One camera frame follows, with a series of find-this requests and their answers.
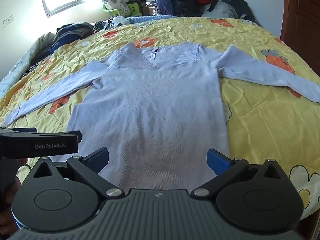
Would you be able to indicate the black bag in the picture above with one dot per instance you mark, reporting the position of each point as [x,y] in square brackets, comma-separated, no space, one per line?
[241,8]

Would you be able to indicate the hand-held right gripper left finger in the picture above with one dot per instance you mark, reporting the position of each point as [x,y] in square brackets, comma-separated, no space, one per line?
[99,160]

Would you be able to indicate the brown wooden door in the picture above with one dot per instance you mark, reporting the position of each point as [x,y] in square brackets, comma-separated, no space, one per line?
[302,17]

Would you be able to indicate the navy blue jacket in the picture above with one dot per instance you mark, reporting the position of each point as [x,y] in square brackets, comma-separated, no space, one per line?
[180,6]

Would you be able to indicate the yellow printed bedsheet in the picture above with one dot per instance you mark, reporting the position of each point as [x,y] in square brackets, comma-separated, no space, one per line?
[262,120]

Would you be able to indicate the pile of dark clothes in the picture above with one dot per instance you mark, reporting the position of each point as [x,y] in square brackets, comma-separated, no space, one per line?
[71,33]

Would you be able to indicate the lavender knit sweater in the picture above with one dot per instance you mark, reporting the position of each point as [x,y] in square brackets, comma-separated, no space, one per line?
[150,105]

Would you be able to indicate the white wall switch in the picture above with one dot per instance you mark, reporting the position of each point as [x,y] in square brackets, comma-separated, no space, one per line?
[8,20]

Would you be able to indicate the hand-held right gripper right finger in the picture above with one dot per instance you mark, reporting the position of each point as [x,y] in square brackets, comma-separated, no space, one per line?
[217,162]

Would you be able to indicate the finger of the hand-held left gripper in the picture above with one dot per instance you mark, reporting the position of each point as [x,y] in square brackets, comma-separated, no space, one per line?
[25,130]
[75,136]

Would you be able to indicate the light blue quilt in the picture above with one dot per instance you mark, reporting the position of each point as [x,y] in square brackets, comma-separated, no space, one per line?
[147,18]

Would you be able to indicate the white plastic bag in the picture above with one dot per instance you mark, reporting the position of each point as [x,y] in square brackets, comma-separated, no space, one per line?
[117,21]

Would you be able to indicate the grey white quilt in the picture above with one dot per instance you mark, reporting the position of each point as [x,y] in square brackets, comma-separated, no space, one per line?
[27,55]

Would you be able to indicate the person's left hand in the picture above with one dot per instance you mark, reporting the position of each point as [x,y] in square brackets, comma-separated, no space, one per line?
[7,217]

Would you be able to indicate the floral grey pillow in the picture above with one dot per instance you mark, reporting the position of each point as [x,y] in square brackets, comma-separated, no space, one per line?
[115,1]

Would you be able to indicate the green plastic chair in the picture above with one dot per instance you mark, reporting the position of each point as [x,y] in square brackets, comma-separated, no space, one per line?
[133,8]

